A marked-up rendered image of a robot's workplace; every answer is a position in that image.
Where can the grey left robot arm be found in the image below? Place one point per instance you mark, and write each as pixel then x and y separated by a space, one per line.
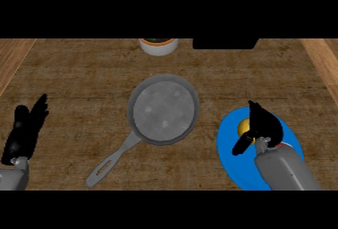
pixel 14 176

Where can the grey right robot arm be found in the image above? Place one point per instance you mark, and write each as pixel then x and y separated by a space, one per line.
pixel 285 168

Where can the blue plate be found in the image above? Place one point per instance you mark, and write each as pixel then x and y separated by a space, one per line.
pixel 234 155

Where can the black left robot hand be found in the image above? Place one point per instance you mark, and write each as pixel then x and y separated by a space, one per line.
pixel 23 131

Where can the black appliance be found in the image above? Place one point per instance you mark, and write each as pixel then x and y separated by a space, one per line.
pixel 225 43

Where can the yellow lemon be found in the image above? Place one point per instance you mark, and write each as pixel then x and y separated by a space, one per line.
pixel 244 126

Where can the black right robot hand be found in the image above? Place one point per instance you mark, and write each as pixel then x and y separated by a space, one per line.
pixel 265 125

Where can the grey frying pan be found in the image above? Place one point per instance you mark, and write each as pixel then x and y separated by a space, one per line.
pixel 164 108

